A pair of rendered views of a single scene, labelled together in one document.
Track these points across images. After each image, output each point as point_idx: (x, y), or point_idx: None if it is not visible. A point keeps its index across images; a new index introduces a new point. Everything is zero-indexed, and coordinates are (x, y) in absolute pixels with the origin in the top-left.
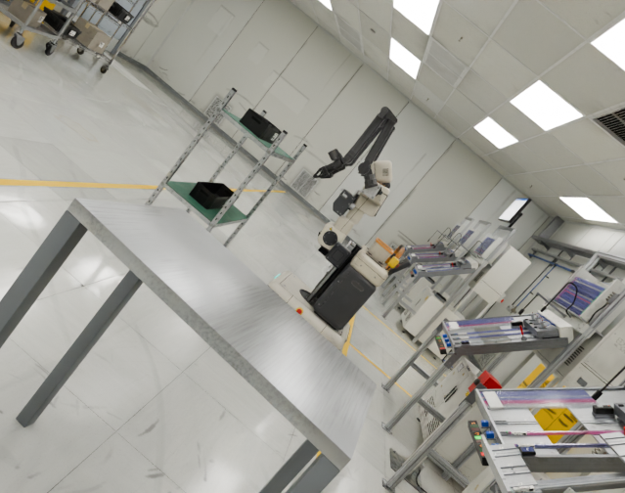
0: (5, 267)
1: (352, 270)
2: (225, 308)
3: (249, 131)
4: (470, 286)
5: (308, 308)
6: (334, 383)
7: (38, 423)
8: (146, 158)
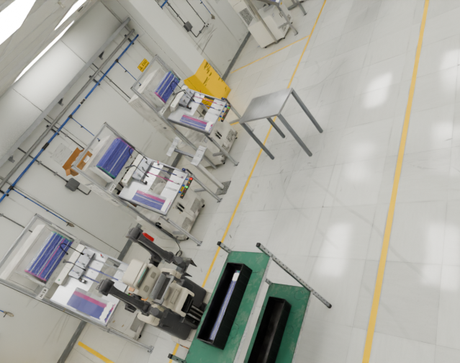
0: (344, 184)
1: (181, 274)
2: (268, 99)
3: (244, 259)
4: None
5: (209, 293)
6: (250, 109)
7: (308, 157)
8: None
